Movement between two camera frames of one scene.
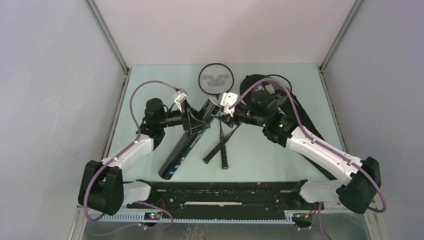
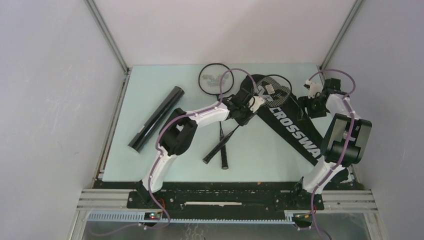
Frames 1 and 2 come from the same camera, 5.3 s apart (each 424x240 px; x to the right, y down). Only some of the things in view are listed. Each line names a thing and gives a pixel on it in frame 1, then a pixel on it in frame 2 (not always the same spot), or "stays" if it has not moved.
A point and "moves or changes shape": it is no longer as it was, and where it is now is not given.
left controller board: [153, 216] stays
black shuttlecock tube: [182, 152] moves or changes shape
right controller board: [303, 218] stays
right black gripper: [230, 120] → [304, 102]
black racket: [217, 79] stays
